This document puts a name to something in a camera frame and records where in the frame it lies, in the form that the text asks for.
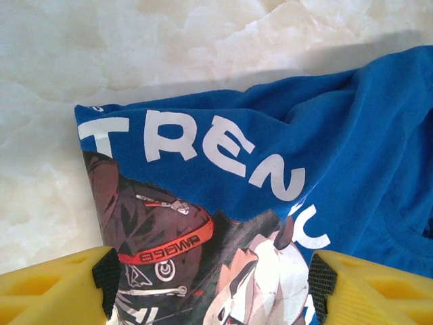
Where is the blue printed t-shirt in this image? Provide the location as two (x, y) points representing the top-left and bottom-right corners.
(74, 45), (433, 325)

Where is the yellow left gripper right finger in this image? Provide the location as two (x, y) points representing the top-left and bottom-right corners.
(309, 250), (433, 325)

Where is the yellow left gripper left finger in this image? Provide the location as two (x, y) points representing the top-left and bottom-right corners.
(0, 245), (120, 325)

